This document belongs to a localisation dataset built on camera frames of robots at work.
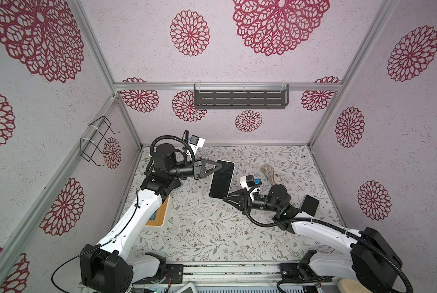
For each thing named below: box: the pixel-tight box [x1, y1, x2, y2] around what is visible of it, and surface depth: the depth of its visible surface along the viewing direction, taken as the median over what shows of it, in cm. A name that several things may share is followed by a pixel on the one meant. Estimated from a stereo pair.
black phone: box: [300, 194, 320, 217], surface depth 96 cm
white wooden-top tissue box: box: [144, 194, 173, 229], surface depth 85 cm
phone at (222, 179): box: [208, 159, 235, 200], surface depth 65 cm
